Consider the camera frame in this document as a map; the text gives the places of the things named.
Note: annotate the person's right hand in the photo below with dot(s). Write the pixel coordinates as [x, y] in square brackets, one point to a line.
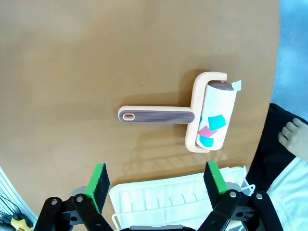
[296, 138]

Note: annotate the yellow black tool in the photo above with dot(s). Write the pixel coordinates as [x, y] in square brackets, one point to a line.
[21, 223]

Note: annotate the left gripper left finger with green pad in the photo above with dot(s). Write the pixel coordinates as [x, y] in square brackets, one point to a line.
[95, 190]

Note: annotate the person in white jacket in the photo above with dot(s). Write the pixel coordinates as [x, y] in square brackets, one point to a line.
[293, 192]

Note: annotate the white plastic drip tray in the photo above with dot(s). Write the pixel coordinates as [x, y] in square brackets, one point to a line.
[156, 192]

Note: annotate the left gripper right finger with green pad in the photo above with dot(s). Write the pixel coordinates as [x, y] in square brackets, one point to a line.
[216, 183]

